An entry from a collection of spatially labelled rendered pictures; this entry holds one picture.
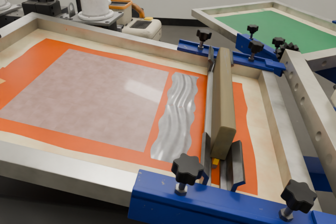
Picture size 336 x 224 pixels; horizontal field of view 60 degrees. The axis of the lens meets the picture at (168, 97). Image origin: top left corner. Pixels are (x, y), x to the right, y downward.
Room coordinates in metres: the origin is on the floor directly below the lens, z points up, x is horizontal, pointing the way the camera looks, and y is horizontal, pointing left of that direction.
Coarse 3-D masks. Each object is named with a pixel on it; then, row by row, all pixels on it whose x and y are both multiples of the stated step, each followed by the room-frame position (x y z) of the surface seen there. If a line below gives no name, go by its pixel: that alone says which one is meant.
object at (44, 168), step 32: (0, 32) 0.75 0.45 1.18; (64, 32) 0.89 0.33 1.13; (96, 32) 0.87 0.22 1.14; (192, 64) 0.83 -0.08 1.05; (288, 128) 0.51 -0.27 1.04; (0, 160) 0.32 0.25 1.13; (32, 160) 0.33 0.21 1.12; (64, 160) 0.34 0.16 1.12; (288, 160) 0.41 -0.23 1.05; (96, 192) 0.30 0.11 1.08; (128, 192) 0.29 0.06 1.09
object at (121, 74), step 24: (48, 48) 0.78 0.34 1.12; (72, 48) 0.80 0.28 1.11; (48, 72) 0.65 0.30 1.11; (72, 72) 0.67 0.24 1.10; (96, 72) 0.69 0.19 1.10; (120, 72) 0.71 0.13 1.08; (144, 72) 0.73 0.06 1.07; (168, 72) 0.75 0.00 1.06; (192, 72) 0.77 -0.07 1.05; (144, 96) 0.61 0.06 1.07; (240, 96) 0.68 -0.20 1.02; (240, 120) 0.57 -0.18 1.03
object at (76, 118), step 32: (0, 96) 0.52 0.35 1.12; (32, 96) 0.54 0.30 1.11; (64, 96) 0.56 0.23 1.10; (96, 96) 0.58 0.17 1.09; (0, 128) 0.43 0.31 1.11; (32, 128) 0.44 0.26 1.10; (64, 128) 0.45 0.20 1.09; (96, 128) 0.47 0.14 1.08; (128, 128) 0.48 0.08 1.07; (192, 128) 0.51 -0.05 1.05; (128, 160) 0.39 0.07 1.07; (160, 160) 0.40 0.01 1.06; (256, 192) 0.35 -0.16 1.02
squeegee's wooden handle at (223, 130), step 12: (216, 60) 0.72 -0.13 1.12; (228, 60) 0.66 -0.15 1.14; (216, 72) 0.64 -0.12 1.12; (228, 72) 0.60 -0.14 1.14; (216, 84) 0.58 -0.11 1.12; (228, 84) 0.54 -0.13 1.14; (216, 96) 0.53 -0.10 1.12; (228, 96) 0.49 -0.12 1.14; (216, 108) 0.48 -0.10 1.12; (228, 108) 0.45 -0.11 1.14; (216, 120) 0.44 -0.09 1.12; (228, 120) 0.41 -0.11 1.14; (216, 132) 0.40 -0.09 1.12; (228, 132) 0.39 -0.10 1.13; (216, 144) 0.39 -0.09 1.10; (228, 144) 0.39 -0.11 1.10; (216, 156) 0.39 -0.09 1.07
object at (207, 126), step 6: (210, 72) 0.71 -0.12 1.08; (210, 78) 0.68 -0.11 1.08; (210, 84) 0.65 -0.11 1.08; (210, 90) 0.62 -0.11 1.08; (210, 96) 0.59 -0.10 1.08; (210, 102) 0.56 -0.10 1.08; (210, 108) 0.54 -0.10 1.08; (210, 114) 0.52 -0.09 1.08; (204, 120) 0.50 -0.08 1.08; (210, 120) 0.49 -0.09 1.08; (204, 126) 0.47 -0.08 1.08; (210, 126) 0.47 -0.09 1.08; (210, 132) 0.45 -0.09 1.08; (210, 138) 0.44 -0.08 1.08
